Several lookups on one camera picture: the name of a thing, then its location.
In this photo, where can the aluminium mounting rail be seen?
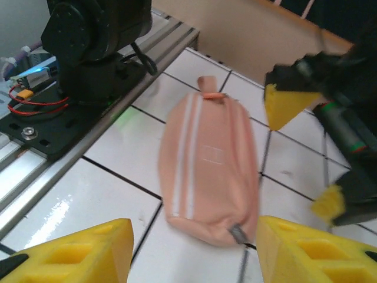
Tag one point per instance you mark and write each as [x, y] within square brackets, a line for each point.
[35, 177]

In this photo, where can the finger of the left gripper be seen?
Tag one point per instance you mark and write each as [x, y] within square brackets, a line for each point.
[330, 203]
[282, 103]

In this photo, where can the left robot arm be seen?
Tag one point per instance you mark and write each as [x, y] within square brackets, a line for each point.
[88, 35]

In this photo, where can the peach striped pencil case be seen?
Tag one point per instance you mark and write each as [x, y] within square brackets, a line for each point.
[206, 165]

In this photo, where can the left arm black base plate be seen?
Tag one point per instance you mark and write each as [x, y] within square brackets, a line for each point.
[53, 129]

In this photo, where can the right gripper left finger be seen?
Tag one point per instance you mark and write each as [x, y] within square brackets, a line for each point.
[73, 256]

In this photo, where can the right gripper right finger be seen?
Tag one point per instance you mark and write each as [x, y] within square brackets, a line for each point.
[318, 256]

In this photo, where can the small controller circuit board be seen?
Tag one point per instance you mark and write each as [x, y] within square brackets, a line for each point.
[38, 76]

